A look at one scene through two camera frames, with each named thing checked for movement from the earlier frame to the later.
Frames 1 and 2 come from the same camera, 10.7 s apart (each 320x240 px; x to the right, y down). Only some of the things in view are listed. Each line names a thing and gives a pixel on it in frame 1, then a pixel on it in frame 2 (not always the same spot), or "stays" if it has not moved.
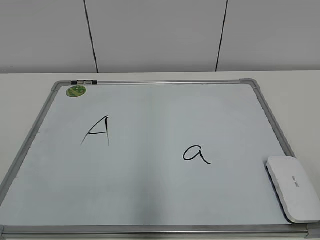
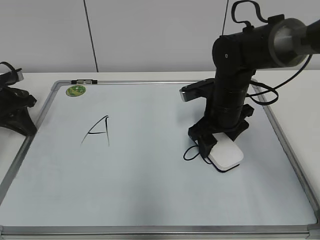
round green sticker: [75, 91] stays
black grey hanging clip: [84, 82] stays
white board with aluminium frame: [157, 159] stays
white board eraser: [294, 189] → [226, 154]
